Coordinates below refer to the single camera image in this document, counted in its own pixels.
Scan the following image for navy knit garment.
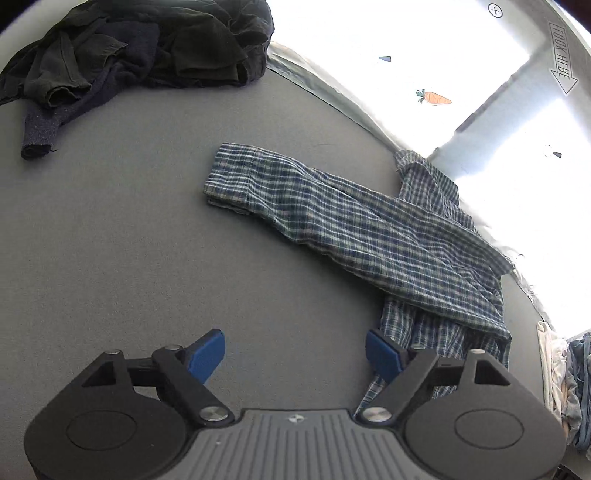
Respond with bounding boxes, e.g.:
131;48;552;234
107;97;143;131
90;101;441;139
21;21;160;161

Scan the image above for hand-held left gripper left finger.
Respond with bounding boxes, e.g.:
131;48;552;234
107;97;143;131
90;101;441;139
81;329;234;428

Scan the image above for blue plaid shirt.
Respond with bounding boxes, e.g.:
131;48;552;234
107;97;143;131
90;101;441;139
203;142;516;422

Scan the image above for blue jeans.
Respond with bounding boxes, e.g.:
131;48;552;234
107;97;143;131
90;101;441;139
566;331;591;452

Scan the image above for white garment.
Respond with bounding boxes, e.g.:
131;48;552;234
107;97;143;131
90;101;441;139
536;320;571;417

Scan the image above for white printed sheet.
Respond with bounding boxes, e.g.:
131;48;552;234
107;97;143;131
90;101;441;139
265;0;591;343

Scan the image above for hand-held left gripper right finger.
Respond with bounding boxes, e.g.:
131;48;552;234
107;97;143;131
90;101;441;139
353;329;511;426

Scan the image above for black garment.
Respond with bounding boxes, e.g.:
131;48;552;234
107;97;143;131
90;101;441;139
0;0;276;110

